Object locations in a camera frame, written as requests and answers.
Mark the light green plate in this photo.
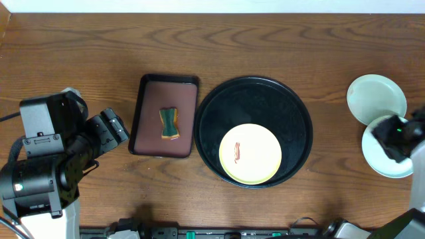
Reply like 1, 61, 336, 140
361, 116, 413, 179
346, 74, 407, 125

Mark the light green plate top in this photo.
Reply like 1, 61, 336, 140
346, 74, 407, 125

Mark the green orange sponge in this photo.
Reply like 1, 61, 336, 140
159, 108, 180, 139

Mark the yellow plate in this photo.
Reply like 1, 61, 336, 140
218, 123, 282, 185

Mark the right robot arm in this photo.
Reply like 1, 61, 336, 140
320, 108, 424, 239

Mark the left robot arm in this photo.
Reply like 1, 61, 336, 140
1, 88, 129, 239

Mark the rectangular black brown tray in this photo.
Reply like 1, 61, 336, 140
128, 74, 199, 158

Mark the round black tray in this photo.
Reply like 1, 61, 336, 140
194, 76, 313, 189

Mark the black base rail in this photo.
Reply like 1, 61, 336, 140
79, 226, 333, 239

